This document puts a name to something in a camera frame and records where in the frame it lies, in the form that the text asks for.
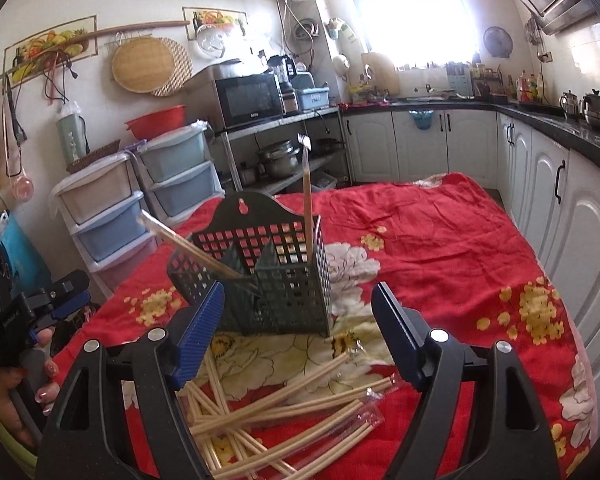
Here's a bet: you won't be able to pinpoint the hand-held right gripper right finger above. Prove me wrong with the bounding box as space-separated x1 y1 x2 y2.
370 282 561 480

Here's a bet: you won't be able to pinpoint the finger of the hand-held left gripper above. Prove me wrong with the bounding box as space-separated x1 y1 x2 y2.
50 269 90 295
50 291 92 322

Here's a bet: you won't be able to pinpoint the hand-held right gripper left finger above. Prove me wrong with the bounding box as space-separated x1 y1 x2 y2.
37 280 226 480

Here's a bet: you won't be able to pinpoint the wooden chopsticks pair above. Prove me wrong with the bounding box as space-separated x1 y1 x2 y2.
297 134 315 262
137 210 258 291

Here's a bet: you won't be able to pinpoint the dark green utensil basket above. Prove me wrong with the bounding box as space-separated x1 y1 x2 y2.
167 197 333 338

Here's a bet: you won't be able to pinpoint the pile of chopsticks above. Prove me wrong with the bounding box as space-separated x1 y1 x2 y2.
177 347 398 480

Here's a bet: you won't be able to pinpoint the person's left hand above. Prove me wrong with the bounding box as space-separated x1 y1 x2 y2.
0 327 61 448

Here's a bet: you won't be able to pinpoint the dark floral cloth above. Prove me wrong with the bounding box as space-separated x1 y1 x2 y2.
52 307 98 356

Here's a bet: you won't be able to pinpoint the blue plastic bag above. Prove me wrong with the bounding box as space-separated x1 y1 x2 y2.
0 210 51 296

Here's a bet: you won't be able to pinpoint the white drawer unit pastel drawers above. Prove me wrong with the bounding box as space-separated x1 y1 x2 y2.
50 152 158 306

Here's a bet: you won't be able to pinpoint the red floral blanket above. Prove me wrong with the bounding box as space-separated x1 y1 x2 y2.
52 172 600 480

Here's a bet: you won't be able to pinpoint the pink round hanging scrubber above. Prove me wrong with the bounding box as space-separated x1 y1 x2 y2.
11 172 35 201

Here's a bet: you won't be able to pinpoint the brown wicker basket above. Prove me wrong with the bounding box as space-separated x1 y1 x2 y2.
66 139 122 175

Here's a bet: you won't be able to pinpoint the pale green jug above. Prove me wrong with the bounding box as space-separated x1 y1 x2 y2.
56 102 90 166

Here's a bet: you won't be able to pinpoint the grey-blue plastic drawer unit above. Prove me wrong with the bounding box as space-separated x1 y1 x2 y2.
130 122 226 221

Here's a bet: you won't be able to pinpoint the red plastic basin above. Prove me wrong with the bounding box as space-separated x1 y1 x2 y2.
125 105 187 141

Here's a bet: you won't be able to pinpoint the steel cooking pot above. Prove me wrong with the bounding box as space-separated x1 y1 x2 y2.
256 141 301 178

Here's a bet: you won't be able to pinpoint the white kitchen cabinets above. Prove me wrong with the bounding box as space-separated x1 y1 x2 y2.
341 109 600 421

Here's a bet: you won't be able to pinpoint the metal shelf rack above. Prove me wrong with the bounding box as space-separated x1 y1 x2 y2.
215 106 353 196

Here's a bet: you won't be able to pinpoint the round bamboo board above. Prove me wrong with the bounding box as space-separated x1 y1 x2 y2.
111 37 176 93

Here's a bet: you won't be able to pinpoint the blue storage box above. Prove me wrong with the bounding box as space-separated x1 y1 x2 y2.
297 86 331 111

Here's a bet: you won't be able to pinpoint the silver microwave oven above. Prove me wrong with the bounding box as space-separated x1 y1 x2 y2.
182 60 287 132

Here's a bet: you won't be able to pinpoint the round woven mat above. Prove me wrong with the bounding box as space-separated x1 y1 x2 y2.
150 37 193 97

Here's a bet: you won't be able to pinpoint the beige cutting board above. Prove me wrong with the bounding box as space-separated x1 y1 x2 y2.
361 51 400 96

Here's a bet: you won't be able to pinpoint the grey knife block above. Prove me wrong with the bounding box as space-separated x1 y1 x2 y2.
445 62 473 98

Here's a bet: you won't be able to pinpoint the long wooden pole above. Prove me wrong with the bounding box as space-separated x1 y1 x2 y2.
0 20 191 93

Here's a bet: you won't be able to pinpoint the black kitchen countertop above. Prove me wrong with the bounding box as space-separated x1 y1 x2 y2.
340 99 600 181

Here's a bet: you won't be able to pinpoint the black blender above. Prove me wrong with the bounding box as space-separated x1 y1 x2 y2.
267 54 301 116

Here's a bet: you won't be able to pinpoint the large steel kettle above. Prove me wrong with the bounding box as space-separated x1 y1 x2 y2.
580 89 600 126

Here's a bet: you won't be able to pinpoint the bright window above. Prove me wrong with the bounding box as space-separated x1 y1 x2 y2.
340 0 481 68

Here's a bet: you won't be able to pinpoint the large fruit wall poster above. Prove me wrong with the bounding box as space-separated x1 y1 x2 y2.
2 15 98 86

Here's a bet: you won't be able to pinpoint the white round wall colander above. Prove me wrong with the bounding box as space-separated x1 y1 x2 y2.
197 24 227 58

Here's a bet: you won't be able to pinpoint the round grey wall sieve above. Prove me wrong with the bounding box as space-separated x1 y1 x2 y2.
482 26 513 58

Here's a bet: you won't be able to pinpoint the small fruit wall poster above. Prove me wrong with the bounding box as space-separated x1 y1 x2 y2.
181 6 248 43

